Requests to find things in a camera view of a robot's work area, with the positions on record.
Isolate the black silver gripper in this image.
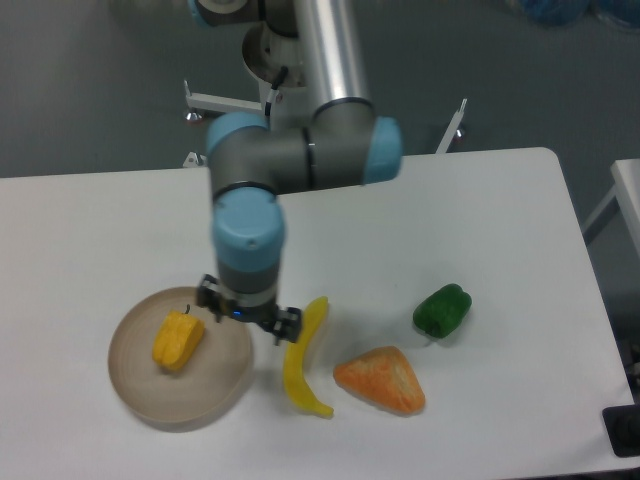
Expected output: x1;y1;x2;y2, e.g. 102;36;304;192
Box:
196;274;303;345

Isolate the yellow toy bell pepper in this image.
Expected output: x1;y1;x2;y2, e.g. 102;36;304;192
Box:
152;305;205;372

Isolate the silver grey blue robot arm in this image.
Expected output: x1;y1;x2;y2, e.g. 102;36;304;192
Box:
189;1;403;343

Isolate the beige round plate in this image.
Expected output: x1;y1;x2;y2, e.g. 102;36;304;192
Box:
108;287;253;431

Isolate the green toy bell pepper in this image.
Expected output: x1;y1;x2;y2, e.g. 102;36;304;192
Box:
412;283;472;339

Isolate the yellow toy banana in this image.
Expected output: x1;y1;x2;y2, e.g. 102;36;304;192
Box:
282;296;334;419

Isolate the orange triangular toy bread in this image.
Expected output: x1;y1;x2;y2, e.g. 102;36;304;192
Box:
333;346;426;415

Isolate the black device at table edge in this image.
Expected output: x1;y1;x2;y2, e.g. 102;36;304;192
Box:
602;404;639;458

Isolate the white side table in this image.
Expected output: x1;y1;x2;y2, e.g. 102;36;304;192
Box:
581;159;639;251

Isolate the blue bag in background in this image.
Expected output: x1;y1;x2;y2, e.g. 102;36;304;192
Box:
510;0;639;33

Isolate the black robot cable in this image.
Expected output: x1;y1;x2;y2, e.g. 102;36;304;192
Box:
264;65;288;121

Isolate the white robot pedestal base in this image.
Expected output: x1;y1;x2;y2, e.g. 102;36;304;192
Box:
180;24;471;169

